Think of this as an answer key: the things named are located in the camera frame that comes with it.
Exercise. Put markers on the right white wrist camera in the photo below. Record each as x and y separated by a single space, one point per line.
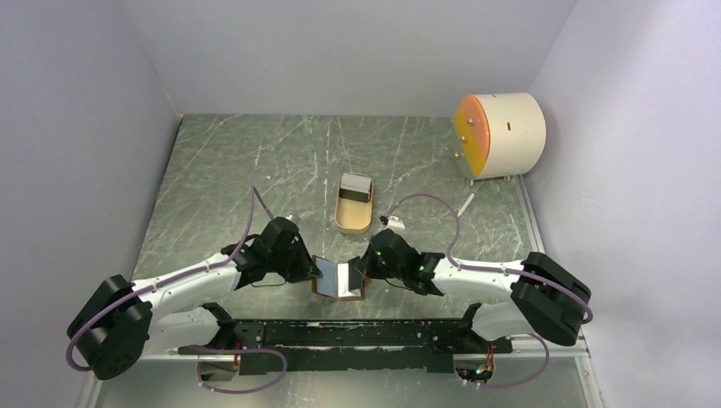
392 223

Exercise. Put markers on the brown leather card holder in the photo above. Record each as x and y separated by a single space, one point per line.
334 282

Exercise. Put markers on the white pen on table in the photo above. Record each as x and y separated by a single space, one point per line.
463 208

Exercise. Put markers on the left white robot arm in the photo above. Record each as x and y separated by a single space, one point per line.
124 320

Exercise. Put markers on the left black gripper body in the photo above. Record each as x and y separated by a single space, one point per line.
289 263

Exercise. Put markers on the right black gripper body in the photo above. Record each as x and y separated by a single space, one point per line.
376 268

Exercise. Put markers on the black card divider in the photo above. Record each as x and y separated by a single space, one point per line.
354 195

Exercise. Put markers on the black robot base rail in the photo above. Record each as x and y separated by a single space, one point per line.
340 345

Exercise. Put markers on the beige oval card tray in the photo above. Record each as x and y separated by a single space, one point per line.
352 217

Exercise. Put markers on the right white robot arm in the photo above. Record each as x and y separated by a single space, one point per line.
534 295

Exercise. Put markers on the stack of white cards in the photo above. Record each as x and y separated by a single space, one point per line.
356 182

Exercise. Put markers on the cream cylindrical cabinet orange door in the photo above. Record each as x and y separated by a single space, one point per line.
498 135

